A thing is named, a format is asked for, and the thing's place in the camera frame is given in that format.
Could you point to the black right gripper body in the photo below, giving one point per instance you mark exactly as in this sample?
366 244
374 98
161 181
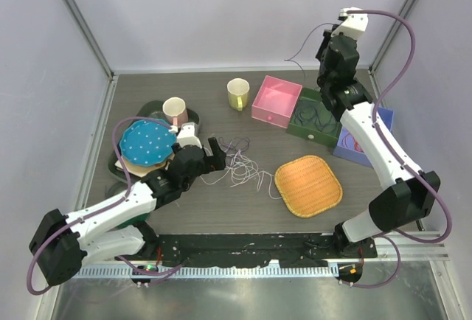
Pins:
322 79

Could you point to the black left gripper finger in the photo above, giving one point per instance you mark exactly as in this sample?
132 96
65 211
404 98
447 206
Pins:
217 160
206 166

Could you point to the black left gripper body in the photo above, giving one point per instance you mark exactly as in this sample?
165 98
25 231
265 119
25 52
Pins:
186 183

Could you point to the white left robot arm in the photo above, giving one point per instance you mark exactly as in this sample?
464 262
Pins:
63 244

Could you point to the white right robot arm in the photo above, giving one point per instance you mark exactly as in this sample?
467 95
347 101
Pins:
407 194

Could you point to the blue polka dot plate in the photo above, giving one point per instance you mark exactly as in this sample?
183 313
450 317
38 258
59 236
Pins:
147 142

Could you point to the cream wooden board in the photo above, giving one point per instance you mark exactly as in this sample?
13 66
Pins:
140 171

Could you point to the pink mug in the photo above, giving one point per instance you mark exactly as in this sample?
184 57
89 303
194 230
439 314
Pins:
175 110

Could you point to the green drawer box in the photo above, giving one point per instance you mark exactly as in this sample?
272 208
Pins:
312 121

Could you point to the dark green tray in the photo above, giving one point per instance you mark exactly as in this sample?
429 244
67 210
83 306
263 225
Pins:
152 109

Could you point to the pink drawer box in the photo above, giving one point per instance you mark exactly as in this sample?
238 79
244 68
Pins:
275 101

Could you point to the green tape roll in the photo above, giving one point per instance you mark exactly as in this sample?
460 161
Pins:
134 220

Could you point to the yellow mug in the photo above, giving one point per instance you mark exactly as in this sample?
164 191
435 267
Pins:
238 93

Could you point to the blue drawer box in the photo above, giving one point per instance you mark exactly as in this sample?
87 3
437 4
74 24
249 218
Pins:
347 146

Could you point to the orange woven basket tray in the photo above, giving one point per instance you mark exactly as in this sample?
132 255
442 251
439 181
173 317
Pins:
308 186

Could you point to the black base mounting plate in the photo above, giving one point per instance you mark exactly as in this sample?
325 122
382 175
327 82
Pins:
250 250

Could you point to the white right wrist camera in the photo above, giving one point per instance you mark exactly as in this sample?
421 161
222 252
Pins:
353 24

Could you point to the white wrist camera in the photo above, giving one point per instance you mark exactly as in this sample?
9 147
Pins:
187 135
353 24

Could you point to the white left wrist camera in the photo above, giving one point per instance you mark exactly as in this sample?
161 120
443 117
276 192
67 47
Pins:
187 135

